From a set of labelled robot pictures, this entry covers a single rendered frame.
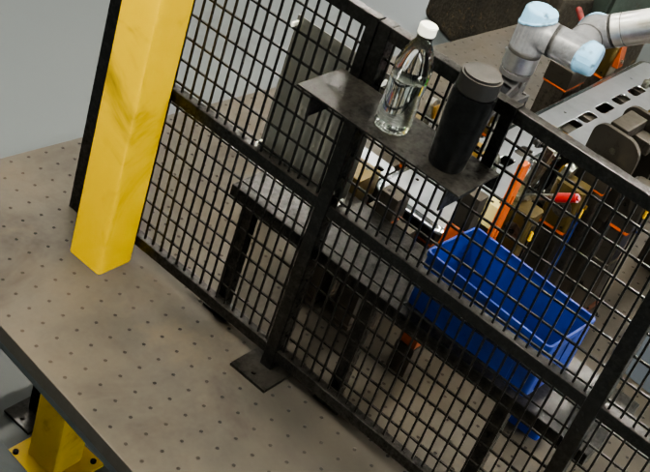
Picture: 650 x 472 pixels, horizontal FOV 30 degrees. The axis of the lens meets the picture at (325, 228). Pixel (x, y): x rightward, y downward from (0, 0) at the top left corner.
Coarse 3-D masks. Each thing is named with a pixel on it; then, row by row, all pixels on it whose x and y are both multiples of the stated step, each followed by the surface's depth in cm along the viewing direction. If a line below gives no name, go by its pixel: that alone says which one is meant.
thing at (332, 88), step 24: (360, 48) 215; (336, 72) 217; (360, 72) 217; (312, 96) 209; (336, 96) 210; (360, 96) 213; (360, 120) 206; (504, 120) 201; (384, 144) 202; (408, 144) 205; (432, 168) 201; (480, 168) 205; (456, 192) 197
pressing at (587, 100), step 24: (624, 72) 359; (648, 72) 364; (576, 96) 337; (600, 96) 341; (648, 96) 350; (552, 120) 321; (576, 120) 326; (600, 120) 329; (504, 144) 304; (528, 144) 307; (408, 168) 282; (504, 192) 285; (432, 216) 269
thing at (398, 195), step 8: (384, 192) 257; (400, 192) 258; (408, 192) 258; (384, 200) 257; (392, 200) 256; (400, 200) 256; (408, 200) 259; (376, 208) 259; (384, 208) 258; (392, 208) 257; (392, 216) 257; (400, 216) 261; (344, 296) 274; (344, 304) 275; (352, 304) 273; (360, 304) 274; (336, 312) 277; (352, 312) 274; (336, 320) 278; (344, 320) 276; (352, 320) 277; (344, 328) 277
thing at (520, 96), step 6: (504, 72) 265; (510, 78) 264; (516, 78) 264; (522, 78) 264; (528, 78) 266; (522, 84) 270; (522, 90) 272; (516, 96) 270; (522, 96) 271; (528, 96) 272; (522, 102) 271
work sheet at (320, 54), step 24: (288, 48) 230; (312, 48) 226; (336, 48) 223; (288, 72) 232; (312, 72) 228; (288, 120) 236; (312, 120) 232; (336, 120) 228; (288, 144) 238; (312, 144) 234
